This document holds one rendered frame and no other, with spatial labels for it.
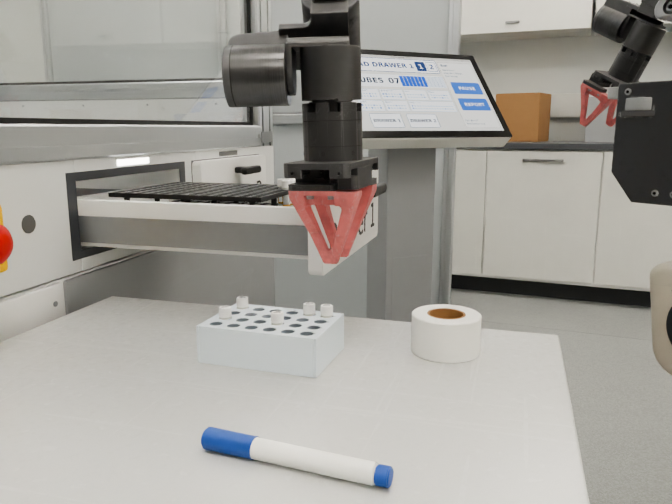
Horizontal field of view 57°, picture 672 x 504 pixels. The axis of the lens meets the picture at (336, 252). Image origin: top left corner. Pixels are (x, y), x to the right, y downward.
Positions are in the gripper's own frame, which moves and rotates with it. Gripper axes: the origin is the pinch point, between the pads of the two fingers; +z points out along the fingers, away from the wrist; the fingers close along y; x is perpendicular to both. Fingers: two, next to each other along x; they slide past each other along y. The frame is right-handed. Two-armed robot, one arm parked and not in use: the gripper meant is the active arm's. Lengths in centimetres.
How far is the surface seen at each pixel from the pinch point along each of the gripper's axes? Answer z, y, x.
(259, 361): 9.2, 7.7, -5.3
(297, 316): 6.5, 1.7, -3.7
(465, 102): -17, -124, -3
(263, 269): 20, -67, -41
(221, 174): -4, -45, -38
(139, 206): -3.0, -8.0, -28.8
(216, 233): 0.1, -8.2, -18.2
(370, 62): -29, -113, -28
